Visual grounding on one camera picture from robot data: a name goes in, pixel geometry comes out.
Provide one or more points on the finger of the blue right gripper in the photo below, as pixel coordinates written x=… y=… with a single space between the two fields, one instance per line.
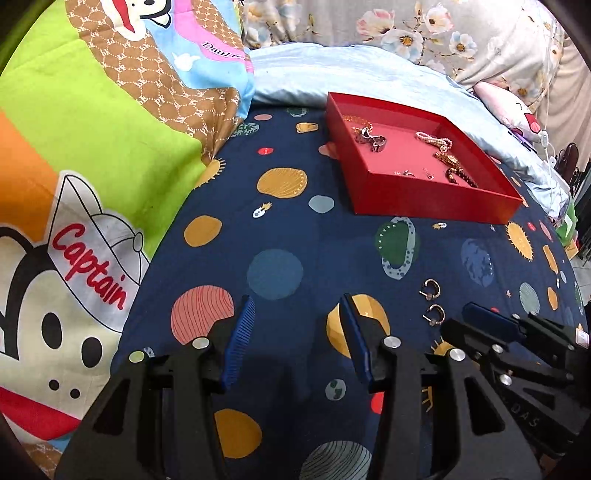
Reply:
x=492 y=323

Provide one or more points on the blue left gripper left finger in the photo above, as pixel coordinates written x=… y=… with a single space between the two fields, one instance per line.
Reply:
x=238 y=342

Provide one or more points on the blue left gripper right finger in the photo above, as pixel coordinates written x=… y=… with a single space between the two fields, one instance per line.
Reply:
x=357 y=329

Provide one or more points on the gold hoop earring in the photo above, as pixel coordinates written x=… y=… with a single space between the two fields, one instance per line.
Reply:
x=431 y=289
x=435 y=315

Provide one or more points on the red jewelry tray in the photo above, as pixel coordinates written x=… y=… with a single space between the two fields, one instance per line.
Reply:
x=404 y=138

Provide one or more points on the silver triangle rhinestone earring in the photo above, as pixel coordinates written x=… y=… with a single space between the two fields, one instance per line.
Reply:
x=428 y=174

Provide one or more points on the silver infinity rhinestone earring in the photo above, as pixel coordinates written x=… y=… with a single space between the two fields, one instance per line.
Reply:
x=406 y=173

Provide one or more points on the gold wristwatch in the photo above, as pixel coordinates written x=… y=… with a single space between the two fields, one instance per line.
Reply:
x=449 y=160

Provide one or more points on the pink white plush toy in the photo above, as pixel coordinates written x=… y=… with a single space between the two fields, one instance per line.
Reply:
x=510 y=111

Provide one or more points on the gold braided bangle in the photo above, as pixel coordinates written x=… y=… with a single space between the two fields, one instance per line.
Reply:
x=358 y=123

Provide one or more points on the colourful monkey cartoon quilt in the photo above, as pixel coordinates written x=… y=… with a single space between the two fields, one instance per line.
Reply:
x=111 y=112

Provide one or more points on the light blue pillow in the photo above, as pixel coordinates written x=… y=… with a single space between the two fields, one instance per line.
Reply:
x=303 y=74

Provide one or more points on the grey floral blanket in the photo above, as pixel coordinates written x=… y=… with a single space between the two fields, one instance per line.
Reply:
x=519 y=46

